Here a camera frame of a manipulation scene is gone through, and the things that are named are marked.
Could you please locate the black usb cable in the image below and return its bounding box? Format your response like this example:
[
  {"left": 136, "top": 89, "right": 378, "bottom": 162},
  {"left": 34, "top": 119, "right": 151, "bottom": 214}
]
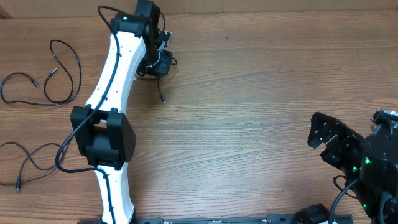
[{"left": 135, "top": 55, "right": 178, "bottom": 104}]

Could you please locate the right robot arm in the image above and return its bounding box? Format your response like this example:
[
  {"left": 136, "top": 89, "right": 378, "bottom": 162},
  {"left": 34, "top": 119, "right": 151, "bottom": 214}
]
[{"left": 307, "top": 110, "right": 397, "bottom": 223}]

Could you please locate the short black audio cable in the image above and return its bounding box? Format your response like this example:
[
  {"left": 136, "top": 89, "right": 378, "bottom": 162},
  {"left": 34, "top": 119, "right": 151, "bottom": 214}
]
[{"left": 0, "top": 141, "right": 68, "bottom": 194}]

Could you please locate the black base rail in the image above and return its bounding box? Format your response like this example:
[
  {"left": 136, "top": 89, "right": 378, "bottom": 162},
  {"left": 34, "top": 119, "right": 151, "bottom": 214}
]
[{"left": 77, "top": 203, "right": 354, "bottom": 224}]

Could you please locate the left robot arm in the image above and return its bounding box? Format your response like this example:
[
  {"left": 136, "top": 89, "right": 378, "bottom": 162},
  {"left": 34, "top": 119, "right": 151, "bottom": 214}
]
[{"left": 62, "top": 1, "right": 177, "bottom": 223}]

